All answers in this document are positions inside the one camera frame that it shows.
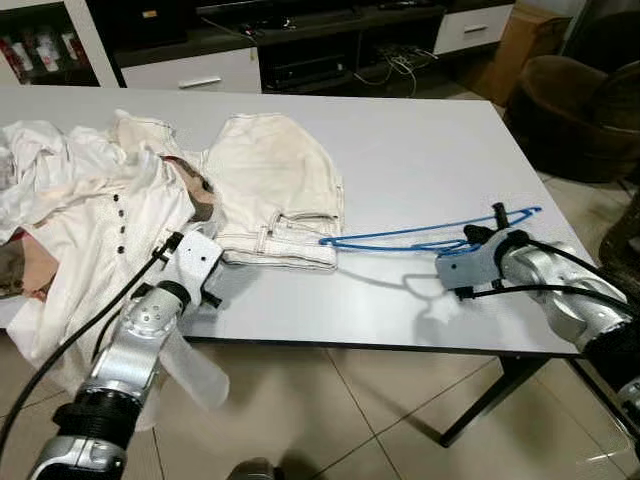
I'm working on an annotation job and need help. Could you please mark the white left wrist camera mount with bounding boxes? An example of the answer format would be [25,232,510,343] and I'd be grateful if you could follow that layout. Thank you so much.
[175,228,227,301]

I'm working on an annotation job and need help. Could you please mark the tall brown cardboard box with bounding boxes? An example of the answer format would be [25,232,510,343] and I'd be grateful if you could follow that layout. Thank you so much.
[480,0,572,107]

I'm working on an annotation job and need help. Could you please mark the brown armchair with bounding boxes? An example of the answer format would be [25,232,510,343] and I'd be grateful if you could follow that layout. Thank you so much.
[505,55,640,187]

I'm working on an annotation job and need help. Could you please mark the black media device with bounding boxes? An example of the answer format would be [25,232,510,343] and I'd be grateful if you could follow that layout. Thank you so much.
[262,55,347,92]

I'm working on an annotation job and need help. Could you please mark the white crumpled garment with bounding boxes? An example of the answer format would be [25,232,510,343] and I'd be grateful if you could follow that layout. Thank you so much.
[0,120,117,217]

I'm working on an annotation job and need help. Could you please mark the black TV bench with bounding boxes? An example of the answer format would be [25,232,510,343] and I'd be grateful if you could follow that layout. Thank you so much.
[85,0,521,97]

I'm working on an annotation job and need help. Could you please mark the white buttoned polo shirt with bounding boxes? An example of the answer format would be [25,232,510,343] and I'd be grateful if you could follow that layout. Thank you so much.
[0,150,232,433]

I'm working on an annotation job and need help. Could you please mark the white glass door cabinet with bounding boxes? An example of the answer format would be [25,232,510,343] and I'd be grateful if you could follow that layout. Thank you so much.
[0,0,122,92]

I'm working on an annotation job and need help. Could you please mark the grey robot left foot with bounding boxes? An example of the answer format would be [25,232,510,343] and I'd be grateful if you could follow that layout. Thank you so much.
[225,458,277,480]

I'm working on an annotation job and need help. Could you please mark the wide white drawer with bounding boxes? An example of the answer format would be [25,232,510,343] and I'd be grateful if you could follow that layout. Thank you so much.
[120,48,264,94]

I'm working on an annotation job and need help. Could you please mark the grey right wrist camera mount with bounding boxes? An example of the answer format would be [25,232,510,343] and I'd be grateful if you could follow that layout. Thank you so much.
[436,235,507,299]

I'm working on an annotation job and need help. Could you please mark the tangled white wires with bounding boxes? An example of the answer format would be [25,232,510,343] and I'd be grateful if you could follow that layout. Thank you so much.
[355,50,422,97]

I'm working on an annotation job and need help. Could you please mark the beige plaid garment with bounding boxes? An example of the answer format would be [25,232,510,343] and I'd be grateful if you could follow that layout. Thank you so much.
[0,155,217,302]

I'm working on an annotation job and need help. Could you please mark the blue wire hanger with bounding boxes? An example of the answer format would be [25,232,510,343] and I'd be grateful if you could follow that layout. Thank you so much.
[320,206,543,254]

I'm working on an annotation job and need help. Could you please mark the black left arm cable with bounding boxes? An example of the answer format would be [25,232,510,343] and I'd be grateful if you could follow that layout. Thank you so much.
[0,233,187,463]

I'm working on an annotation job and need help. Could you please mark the small white drawer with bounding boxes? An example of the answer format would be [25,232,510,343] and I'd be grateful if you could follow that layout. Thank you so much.
[434,5,517,57]

